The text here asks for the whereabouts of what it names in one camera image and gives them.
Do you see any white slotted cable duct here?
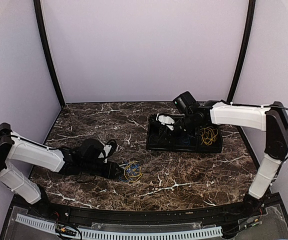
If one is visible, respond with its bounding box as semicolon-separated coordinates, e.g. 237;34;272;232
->
15;214;223;240

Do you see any right black frame post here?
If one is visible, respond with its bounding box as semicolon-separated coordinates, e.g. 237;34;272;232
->
226;0;256;102

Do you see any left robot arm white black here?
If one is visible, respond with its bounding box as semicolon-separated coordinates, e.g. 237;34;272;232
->
0;122;123;218

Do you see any grey thin cable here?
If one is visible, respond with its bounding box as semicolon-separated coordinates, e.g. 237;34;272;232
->
150;127;169;147

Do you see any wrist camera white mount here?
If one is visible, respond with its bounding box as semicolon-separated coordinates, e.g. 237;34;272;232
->
149;113;175;131
98;139;118;163

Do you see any left black frame post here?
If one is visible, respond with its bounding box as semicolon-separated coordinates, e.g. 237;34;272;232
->
33;0;66;108

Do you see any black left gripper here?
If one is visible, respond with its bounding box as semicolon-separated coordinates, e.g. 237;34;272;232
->
81;160;124;180

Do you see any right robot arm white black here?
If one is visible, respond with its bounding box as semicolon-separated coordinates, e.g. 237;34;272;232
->
156;91;288;217

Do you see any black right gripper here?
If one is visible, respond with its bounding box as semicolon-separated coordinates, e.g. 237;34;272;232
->
157;112;196;145

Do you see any black curved front rail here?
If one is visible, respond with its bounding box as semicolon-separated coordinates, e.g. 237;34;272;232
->
29;201;266;226

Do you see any black three-compartment tray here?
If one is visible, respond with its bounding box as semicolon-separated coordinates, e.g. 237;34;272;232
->
146;113;223;154

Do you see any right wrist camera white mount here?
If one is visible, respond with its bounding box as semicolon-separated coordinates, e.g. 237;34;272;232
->
149;113;175;131

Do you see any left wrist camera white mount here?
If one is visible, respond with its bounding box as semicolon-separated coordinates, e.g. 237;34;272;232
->
98;139;118;163

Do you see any black frame post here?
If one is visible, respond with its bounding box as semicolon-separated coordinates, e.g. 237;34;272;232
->
226;0;256;102
33;0;66;108

